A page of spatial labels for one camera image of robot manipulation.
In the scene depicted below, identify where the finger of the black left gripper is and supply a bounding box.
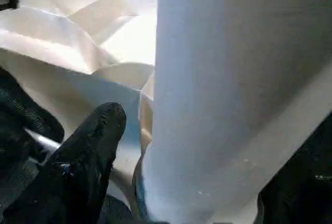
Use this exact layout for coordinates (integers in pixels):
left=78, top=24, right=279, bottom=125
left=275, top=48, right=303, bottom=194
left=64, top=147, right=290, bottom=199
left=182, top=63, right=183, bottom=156
left=0, top=65, right=65, bottom=146
left=0, top=130, right=47, bottom=204

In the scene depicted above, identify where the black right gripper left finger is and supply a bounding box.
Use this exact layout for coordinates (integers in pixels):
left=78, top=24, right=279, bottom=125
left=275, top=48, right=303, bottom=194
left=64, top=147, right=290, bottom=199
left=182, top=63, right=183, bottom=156
left=4, top=102, right=128, bottom=224

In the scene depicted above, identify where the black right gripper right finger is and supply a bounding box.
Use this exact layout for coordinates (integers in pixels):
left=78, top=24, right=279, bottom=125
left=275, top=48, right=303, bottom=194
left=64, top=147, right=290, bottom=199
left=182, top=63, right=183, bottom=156
left=256, top=135, right=332, bottom=224

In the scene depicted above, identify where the white plastic table leg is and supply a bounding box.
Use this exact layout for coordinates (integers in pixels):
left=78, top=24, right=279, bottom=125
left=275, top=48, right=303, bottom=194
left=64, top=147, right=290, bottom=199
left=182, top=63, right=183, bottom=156
left=141, top=0, right=332, bottom=224

